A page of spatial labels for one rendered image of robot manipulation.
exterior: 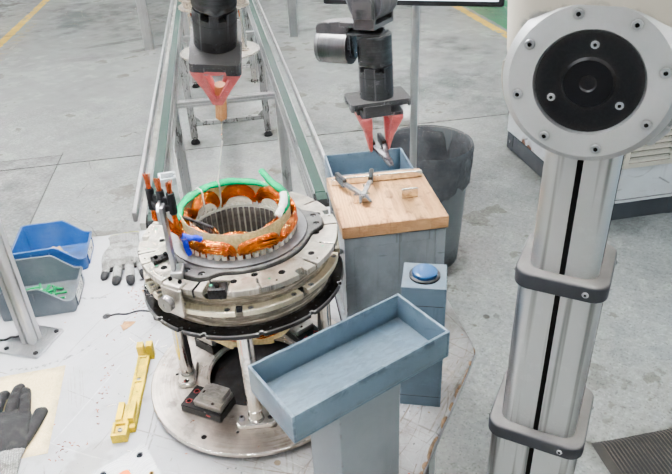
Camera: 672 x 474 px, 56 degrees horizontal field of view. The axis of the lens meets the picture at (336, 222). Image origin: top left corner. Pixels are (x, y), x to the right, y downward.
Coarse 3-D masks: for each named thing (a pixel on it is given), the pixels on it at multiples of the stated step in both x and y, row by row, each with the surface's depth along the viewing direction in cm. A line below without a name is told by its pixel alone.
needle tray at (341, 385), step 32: (352, 320) 89; (384, 320) 93; (416, 320) 90; (288, 352) 84; (320, 352) 87; (352, 352) 88; (384, 352) 88; (416, 352) 82; (448, 352) 87; (256, 384) 80; (288, 384) 83; (320, 384) 83; (352, 384) 77; (384, 384) 81; (288, 416) 74; (320, 416) 76; (352, 416) 82; (384, 416) 86; (320, 448) 90; (352, 448) 85; (384, 448) 90
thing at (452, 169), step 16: (400, 128) 279; (400, 144) 281; (432, 144) 283; (464, 144) 271; (432, 160) 286; (448, 160) 250; (464, 160) 254; (432, 176) 252; (448, 176) 253; (464, 176) 259; (448, 192) 258
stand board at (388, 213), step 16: (352, 176) 126; (336, 192) 121; (352, 192) 120; (384, 192) 120; (400, 192) 120; (432, 192) 119; (336, 208) 115; (352, 208) 115; (368, 208) 115; (384, 208) 115; (400, 208) 114; (416, 208) 114; (432, 208) 114; (352, 224) 110; (368, 224) 110; (384, 224) 110; (400, 224) 111; (416, 224) 111; (432, 224) 112
